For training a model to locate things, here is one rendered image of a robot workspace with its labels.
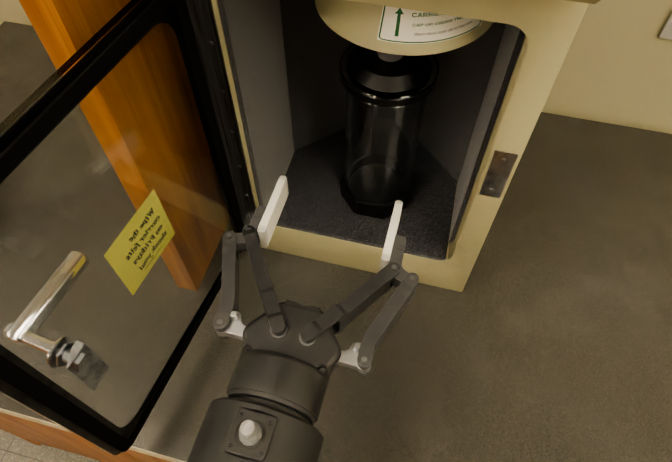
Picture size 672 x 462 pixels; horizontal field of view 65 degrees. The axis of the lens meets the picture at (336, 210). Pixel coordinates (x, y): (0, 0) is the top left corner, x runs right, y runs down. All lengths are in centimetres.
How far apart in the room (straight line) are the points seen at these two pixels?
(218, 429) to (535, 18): 37
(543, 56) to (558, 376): 44
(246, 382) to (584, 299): 54
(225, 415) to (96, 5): 33
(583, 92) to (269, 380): 81
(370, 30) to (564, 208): 52
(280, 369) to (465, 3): 31
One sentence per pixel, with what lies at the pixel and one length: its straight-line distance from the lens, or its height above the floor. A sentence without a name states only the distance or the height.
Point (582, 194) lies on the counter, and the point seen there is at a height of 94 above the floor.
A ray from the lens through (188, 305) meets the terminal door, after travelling 65.
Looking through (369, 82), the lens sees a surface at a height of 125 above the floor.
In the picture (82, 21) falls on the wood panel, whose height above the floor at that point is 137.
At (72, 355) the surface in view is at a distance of 48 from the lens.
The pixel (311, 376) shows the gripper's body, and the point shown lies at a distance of 42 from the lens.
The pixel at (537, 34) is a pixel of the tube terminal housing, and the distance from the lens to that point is 45.
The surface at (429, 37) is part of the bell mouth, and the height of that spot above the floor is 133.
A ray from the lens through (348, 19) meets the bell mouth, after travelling 49.
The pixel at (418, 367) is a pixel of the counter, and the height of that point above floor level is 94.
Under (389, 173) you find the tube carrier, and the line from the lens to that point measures 65.
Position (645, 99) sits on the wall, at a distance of 108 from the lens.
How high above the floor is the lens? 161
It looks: 55 degrees down
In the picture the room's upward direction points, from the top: straight up
